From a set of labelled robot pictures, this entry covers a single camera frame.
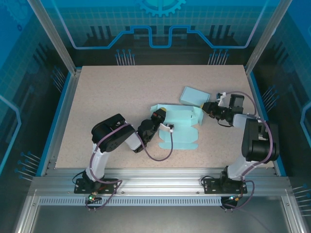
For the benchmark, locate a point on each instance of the blue table border strip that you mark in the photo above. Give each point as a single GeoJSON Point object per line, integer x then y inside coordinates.
{"type": "Point", "coordinates": [57, 116]}
{"type": "Point", "coordinates": [260, 99]}

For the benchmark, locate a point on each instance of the grey metal bottom panel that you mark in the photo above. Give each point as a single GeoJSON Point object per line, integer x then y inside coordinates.
{"type": "Point", "coordinates": [158, 221]}

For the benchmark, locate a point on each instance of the aluminium frame post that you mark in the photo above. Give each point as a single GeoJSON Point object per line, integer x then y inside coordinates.
{"type": "Point", "coordinates": [57, 36]}
{"type": "Point", "coordinates": [263, 36]}

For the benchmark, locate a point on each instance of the aluminium side rail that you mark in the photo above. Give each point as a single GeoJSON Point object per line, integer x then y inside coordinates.
{"type": "Point", "coordinates": [65, 116]}

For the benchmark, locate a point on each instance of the light blue paper box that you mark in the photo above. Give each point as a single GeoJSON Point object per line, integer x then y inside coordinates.
{"type": "Point", "coordinates": [194, 95]}
{"type": "Point", "coordinates": [182, 138]}

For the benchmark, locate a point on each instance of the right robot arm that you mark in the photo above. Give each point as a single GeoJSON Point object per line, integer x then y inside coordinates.
{"type": "Point", "coordinates": [257, 148]}

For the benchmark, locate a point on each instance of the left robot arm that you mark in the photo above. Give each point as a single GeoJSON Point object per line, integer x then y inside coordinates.
{"type": "Point", "coordinates": [109, 136]}

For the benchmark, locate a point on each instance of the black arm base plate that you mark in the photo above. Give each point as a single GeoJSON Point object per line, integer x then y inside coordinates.
{"type": "Point", "coordinates": [80, 188]}
{"type": "Point", "coordinates": [210, 188]}

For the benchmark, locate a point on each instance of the aluminium frame beam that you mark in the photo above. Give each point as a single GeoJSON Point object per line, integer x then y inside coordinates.
{"type": "Point", "coordinates": [158, 179]}

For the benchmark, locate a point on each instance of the small LED connector board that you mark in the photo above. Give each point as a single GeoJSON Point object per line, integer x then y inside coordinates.
{"type": "Point", "coordinates": [92, 198]}
{"type": "Point", "coordinates": [234, 198]}

